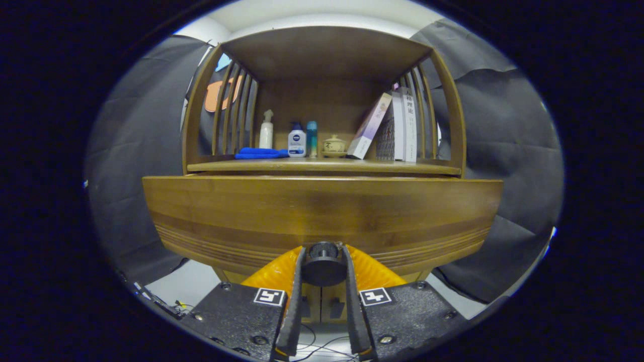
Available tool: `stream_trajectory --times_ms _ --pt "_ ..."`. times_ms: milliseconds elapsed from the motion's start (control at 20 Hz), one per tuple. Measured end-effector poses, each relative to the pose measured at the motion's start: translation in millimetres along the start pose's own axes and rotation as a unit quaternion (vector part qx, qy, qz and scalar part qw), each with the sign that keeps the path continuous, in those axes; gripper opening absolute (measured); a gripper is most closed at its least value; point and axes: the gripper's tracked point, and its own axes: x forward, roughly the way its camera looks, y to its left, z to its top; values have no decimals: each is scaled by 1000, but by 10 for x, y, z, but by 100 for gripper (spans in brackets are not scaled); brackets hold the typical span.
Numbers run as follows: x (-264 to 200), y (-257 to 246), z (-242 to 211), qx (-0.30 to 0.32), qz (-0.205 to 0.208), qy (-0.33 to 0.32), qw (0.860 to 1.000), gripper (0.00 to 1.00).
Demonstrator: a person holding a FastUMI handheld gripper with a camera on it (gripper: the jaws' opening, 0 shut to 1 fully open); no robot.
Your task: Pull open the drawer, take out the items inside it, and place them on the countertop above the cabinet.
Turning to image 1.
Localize white book with black lettering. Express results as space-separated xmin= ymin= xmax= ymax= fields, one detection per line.
xmin=400 ymin=86 xmax=418 ymax=163

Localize wooden countertop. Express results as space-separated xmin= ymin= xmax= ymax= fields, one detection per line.
xmin=187 ymin=157 xmax=462 ymax=176

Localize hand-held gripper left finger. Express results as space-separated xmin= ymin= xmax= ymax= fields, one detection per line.
xmin=181 ymin=245 xmax=307 ymax=362

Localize blue folded cloth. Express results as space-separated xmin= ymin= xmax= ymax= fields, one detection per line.
xmin=235 ymin=147 xmax=290 ymax=160

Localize white pump bottle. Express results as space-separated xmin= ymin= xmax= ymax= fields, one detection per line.
xmin=259 ymin=110 xmax=274 ymax=149

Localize beige lidded teacup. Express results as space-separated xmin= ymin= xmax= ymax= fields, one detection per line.
xmin=323 ymin=135 xmax=348 ymax=158

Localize pink purple book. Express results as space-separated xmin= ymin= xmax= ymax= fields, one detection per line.
xmin=347 ymin=93 xmax=392 ymax=160

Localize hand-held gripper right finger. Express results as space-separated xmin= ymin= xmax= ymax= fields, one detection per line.
xmin=342 ymin=244 xmax=471 ymax=362

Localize thin floor cables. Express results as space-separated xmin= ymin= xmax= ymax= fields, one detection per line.
xmin=294 ymin=324 xmax=360 ymax=362

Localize dark patterned book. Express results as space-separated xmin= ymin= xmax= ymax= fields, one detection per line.
xmin=376 ymin=108 xmax=395 ymax=160

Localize white lotion bottle blue cap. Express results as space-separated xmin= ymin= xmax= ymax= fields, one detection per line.
xmin=288 ymin=122 xmax=307 ymax=158

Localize wooden cabinet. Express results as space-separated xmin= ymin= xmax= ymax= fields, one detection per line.
xmin=142 ymin=26 xmax=504 ymax=323

